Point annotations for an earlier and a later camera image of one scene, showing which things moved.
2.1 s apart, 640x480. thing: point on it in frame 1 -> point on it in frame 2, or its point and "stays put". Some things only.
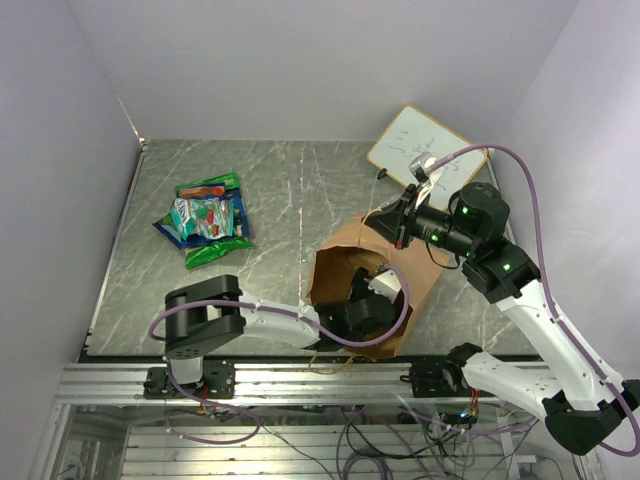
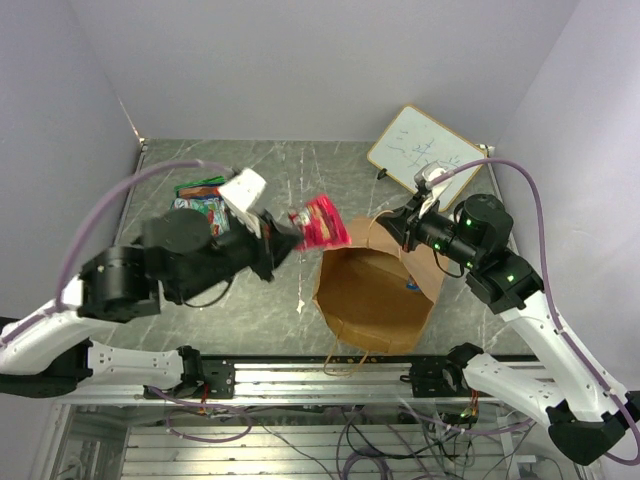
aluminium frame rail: (277, 385) stays put
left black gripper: (359, 286) -> (277, 241)
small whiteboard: (414, 131) stays put
